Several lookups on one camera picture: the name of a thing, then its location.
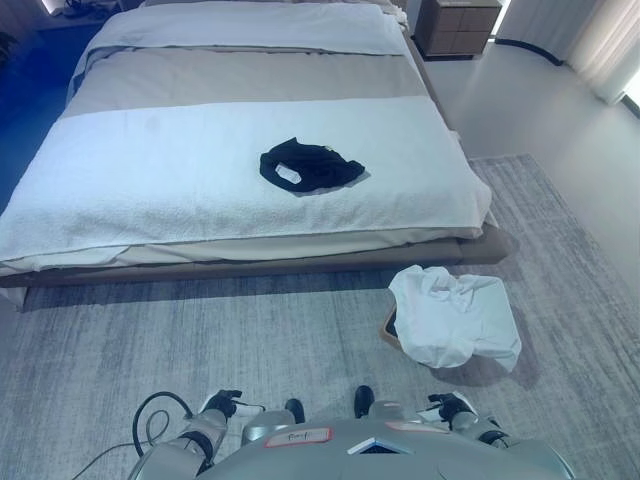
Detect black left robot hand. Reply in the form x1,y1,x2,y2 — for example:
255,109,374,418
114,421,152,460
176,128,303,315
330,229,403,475
201,388,267,421

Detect white curtain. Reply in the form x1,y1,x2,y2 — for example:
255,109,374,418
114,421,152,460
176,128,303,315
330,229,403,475
566,0,640,107

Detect tan laundry basket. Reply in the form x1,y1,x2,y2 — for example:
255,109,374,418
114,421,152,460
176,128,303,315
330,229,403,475
379,306,403,347

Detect white fluffy blanket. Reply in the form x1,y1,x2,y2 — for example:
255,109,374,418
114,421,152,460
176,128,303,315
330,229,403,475
0,94,494,264

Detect black garment with white label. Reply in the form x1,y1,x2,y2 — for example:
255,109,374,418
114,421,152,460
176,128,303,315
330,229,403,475
258,135,372,196

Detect grey rug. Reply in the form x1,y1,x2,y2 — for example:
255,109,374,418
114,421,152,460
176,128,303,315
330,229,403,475
0,153,640,480

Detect black curved floor track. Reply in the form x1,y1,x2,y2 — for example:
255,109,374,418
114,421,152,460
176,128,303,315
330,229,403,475
493,36,567,67

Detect white bed sheet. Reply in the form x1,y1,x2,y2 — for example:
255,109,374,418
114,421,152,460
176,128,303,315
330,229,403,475
85,1,407,57

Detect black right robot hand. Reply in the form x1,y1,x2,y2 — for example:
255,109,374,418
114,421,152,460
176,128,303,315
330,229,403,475
427,392,479,427

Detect silver right robot leg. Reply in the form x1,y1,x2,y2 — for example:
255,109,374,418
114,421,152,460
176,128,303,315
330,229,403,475
353,384,417,427

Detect thick black wrist cable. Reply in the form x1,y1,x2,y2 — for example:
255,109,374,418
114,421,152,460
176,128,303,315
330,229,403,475
131,390,212,457

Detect silver robot torso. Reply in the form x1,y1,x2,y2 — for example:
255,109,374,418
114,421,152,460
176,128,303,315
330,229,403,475
198,417,577,480

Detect beige under sheet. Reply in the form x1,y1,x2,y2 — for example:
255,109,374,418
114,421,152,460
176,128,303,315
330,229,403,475
0,223,487,277

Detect brown wooden nightstand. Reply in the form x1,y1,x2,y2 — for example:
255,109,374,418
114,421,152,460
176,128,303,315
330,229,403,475
414,0,503,63

